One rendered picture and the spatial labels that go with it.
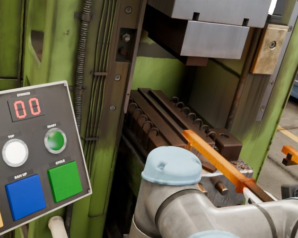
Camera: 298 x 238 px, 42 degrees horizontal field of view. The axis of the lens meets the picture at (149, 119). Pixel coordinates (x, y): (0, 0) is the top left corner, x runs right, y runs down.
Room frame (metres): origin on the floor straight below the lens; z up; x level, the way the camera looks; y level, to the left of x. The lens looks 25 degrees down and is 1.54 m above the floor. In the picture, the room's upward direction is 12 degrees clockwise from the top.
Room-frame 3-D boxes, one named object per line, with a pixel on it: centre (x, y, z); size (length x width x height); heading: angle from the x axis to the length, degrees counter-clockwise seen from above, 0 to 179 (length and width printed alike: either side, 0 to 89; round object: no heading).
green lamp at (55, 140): (0.76, 0.20, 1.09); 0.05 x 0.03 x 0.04; 118
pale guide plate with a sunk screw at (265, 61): (1.33, -0.35, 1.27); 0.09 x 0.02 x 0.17; 118
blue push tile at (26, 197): (0.65, 0.22, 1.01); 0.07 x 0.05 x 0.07; 143
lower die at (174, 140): (1.25, -0.03, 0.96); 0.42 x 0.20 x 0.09; 28
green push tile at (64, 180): (0.73, 0.16, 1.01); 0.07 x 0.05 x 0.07; 143
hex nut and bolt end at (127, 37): (1.11, 0.11, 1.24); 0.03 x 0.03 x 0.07; 28
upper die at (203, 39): (1.25, -0.03, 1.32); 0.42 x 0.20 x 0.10; 28
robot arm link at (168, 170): (0.45, -0.05, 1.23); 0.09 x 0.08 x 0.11; 27
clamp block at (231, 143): (1.20, -0.26, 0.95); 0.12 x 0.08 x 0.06; 28
